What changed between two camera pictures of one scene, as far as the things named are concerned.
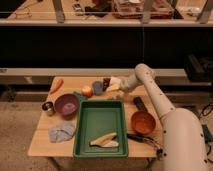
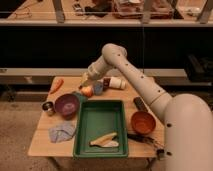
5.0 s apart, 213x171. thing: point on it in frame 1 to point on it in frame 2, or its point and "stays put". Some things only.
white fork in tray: x=111 y=144 stays put
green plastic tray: x=97 y=117 stays put
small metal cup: x=49 y=107 stays put
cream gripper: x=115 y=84 to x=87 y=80
